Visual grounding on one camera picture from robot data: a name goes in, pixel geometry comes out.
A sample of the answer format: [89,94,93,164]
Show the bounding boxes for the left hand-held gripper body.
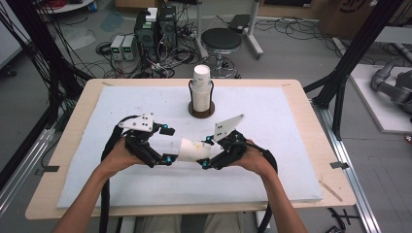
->
[121,113,170,169]

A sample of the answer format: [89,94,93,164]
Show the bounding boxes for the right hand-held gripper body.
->
[209,113,249,171]

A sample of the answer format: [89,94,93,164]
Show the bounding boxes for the single white paper cup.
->
[177,137,213,163]

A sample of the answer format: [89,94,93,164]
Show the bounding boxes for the dark brown cup holder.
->
[188,80,217,119]

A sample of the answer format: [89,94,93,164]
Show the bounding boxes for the stack of white paper cups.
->
[192,64,212,113]

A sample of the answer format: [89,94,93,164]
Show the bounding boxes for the person's left hand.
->
[100,137,146,172]

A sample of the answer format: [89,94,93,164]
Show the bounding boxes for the person's right hand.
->
[228,139,277,178]

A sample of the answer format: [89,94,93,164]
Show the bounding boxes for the white foam mat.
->
[56,84,325,210]

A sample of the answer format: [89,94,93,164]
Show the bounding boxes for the person's right leg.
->
[203,213,245,233]

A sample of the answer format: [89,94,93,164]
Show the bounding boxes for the person's leg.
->
[203,213,245,233]
[133,216,183,233]

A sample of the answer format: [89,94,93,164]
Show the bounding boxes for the person's left leg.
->
[133,216,183,233]

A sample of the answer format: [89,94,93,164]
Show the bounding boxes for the white table leg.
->
[255,210,267,229]

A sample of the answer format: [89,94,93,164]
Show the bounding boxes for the grey power supply unit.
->
[110,34,126,61]
[121,34,137,62]

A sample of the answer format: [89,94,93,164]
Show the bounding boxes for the black computer tower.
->
[133,11,160,63]
[157,5,179,50]

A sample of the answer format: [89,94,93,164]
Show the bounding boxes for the light wooden table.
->
[24,78,358,221]

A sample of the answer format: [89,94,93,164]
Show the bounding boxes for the black round stool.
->
[200,27,244,80]

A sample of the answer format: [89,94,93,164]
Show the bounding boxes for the thin wooden stick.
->
[318,180,344,203]

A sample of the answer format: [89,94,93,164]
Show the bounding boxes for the small white box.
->
[145,7,159,23]

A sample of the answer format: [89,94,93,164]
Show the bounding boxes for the black flat device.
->
[227,14,252,34]

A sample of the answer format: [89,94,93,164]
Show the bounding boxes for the white platform board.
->
[349,63,412,135]

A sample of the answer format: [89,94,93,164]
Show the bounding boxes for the brown cardboard box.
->
[318,0,412,41]

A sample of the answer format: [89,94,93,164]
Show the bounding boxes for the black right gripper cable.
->
[248,143,279,233]

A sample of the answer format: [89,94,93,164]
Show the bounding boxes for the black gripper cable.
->
[248,143,279,233]
[98,114,141,233]

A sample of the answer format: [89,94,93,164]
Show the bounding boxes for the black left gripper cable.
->
[98,114,141,233]

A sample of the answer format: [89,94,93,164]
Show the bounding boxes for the tangle of black floor cables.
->
[93,40,199,80]

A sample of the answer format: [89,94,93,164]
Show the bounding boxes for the aluminium floor rail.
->
[0,128,56,217]
[311,99,383,233]

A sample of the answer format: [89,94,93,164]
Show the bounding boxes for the black metal frame post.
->
[0,0,94,130]
[303,0,405,141]

